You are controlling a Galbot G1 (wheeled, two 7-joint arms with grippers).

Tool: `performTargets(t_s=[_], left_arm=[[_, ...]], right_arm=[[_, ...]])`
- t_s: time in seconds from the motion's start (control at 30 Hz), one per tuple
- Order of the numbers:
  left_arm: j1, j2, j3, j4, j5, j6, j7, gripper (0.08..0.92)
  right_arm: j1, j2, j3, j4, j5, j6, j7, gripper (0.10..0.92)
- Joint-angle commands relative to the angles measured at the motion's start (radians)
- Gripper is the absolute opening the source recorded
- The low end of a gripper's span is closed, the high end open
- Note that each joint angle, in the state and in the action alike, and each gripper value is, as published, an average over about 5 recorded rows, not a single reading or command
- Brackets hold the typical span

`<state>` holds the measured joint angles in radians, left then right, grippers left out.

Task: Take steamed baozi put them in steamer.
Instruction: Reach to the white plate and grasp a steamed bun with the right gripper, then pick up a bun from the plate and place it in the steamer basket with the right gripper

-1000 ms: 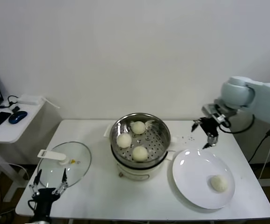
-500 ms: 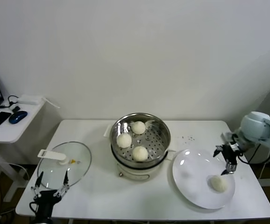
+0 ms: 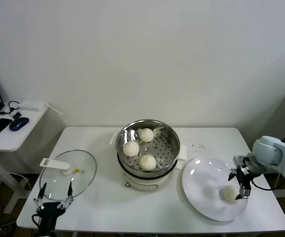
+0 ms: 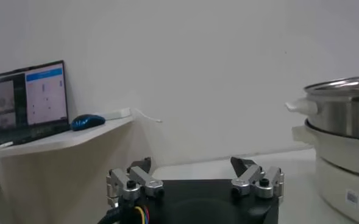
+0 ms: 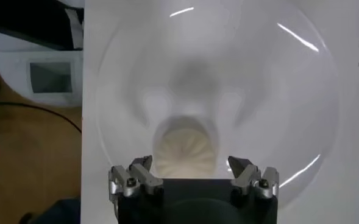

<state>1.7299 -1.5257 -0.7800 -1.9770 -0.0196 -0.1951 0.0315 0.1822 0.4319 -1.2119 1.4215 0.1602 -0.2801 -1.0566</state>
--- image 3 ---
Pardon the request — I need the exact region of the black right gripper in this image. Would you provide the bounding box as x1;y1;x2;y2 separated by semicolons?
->
228;164;254;201

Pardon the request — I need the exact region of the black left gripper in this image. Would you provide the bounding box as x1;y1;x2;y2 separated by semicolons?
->
33;181;74;232

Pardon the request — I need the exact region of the white steamed baozi bun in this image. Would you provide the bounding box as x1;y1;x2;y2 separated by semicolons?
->
220;186;242;205
139;127;155;143
122;141;140;158
139;154;157;171

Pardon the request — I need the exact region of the stainless steel steamer basket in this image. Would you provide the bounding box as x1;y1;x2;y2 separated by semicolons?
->
109;119;189;173

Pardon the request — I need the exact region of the white round plate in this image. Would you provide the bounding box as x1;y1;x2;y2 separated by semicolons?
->
181;157;249;222

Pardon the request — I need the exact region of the white side table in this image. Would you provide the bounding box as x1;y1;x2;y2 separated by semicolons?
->
0;106;51;214

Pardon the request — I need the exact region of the blue computer mouse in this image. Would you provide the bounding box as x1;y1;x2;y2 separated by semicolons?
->
8;117;30;131

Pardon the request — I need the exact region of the cream electric cooker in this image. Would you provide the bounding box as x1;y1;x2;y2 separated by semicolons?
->
117;153;186;193

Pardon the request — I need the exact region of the white power box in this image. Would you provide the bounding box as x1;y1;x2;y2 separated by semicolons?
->
18;100;46;112

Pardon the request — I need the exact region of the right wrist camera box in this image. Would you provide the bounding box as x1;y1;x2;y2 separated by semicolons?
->
233;154;250;169

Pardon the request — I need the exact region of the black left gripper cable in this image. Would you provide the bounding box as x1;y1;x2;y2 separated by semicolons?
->
31;214;42;227

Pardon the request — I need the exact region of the glass lid with white handle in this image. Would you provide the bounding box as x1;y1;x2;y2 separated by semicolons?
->
38;149;98;201

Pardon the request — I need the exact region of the white floor cable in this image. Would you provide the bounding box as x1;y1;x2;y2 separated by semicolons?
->
9;172;32;191

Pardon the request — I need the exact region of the white stiff cable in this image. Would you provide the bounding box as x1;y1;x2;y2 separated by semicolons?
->
43;102;64;116

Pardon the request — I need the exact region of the black looped cable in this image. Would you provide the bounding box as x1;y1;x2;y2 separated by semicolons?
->
0;100;20;116

